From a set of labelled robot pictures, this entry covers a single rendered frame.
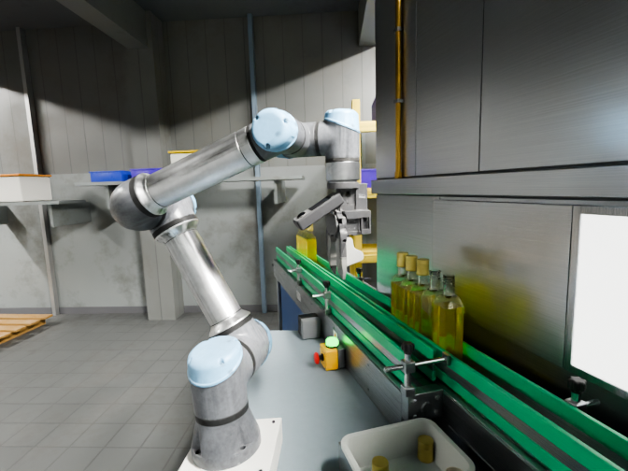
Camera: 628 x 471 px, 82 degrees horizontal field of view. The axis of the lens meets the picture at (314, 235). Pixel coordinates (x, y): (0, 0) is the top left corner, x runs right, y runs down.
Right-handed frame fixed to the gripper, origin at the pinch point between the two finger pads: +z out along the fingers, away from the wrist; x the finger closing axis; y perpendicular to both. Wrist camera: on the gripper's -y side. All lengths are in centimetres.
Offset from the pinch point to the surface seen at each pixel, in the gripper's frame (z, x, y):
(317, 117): -92, 300, 88
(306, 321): 35, 61, 9
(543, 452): 27.3, -32.3, 25.9
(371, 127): -66, 205, 105
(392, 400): 34.6, 0.2, 14.6
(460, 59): -54, 17, 45
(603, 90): -36, -24, 45
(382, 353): 26.9, 9.9, 16.7
